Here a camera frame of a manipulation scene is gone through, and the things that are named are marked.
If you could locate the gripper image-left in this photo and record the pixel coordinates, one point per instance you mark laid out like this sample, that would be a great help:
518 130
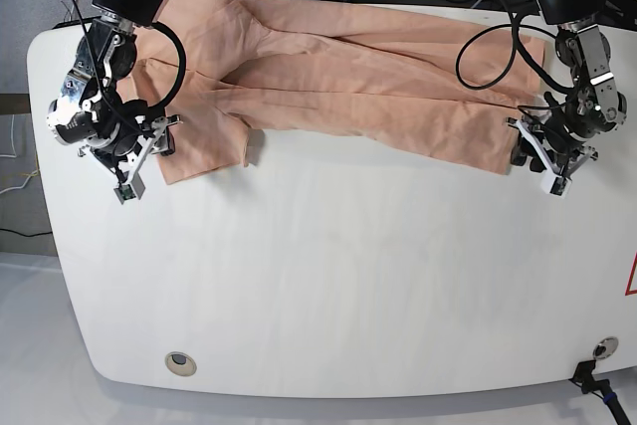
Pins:
125 136

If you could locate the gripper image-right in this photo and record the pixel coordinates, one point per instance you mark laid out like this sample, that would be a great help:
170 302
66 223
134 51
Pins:
564 130

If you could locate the peach pink T-shirt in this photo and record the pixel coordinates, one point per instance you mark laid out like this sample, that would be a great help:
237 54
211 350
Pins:
428 85

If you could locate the robot arm image-left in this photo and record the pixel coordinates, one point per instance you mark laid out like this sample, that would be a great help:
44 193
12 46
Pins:
88 110

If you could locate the black flat bar table edge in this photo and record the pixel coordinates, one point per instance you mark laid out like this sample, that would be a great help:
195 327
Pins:
73 23

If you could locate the red triangle warning sticker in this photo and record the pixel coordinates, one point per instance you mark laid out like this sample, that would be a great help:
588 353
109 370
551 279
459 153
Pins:
631 288

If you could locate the right silver table grommet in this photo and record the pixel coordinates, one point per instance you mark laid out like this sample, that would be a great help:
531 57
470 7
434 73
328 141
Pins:
605 348

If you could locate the silver table grommet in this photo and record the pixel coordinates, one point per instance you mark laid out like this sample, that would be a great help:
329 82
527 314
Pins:
180 364
605 348

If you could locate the left silver table grommet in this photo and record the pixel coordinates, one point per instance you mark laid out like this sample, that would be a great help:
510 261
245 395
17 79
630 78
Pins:
180 364

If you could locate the white camera bracket image-right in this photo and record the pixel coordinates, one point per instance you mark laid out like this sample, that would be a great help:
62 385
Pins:
555 180

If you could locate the white camera bracket image-left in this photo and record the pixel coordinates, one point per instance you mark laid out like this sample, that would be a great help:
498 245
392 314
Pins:
128 183

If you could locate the black clamp mount with cable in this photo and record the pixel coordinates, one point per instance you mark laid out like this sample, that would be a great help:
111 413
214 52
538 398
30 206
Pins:
584 380

